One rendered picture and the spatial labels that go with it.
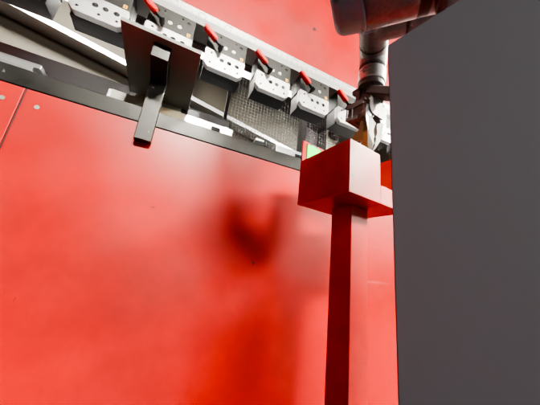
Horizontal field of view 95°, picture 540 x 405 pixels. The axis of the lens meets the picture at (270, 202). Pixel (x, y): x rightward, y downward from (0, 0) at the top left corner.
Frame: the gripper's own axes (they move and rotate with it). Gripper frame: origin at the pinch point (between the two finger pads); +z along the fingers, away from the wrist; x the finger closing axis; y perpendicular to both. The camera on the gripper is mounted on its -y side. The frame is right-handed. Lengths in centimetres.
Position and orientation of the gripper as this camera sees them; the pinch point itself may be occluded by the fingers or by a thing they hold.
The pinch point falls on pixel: (372, 146)
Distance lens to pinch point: 72.5
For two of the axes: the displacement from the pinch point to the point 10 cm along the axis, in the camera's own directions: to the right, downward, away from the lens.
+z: -1.5, 9.7, -2.0
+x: -8.3, -2.4, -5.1
